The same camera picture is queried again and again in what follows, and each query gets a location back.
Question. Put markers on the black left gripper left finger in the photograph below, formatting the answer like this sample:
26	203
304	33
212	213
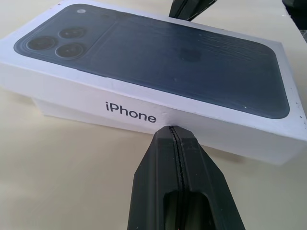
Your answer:
156	172

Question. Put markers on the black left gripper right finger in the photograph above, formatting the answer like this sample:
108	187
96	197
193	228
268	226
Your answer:
204	177

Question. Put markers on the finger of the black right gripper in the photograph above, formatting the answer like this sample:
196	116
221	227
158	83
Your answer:
199	6
176	9

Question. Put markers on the white iPhone box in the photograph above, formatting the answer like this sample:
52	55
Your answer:
168	72

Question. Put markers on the white iPhone box base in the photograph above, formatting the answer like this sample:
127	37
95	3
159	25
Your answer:
56	110

